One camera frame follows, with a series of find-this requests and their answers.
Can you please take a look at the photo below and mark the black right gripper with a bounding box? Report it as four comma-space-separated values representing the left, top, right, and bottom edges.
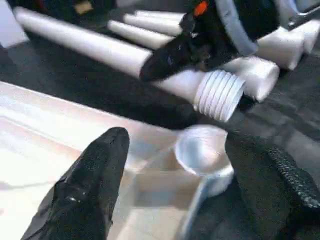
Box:
139, 0, 226, 82

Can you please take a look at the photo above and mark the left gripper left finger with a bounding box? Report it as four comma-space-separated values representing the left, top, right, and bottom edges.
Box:
19, 126, 131, 240

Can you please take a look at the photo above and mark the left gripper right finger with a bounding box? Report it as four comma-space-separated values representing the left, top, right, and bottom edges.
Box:
264, 144, 320, 226

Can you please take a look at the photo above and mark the black mat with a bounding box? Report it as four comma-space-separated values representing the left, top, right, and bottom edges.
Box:
0, 4, 320, 240

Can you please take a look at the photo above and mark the white plastic table top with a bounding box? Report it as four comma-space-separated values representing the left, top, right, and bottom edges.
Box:
0, 79, 236, 240

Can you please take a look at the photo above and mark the white plastic table leg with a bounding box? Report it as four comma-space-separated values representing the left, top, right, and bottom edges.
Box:
134, 9, 320, 55
123, 13, 305, 71
106, 19, 281, 104
12, 6, 248, 124

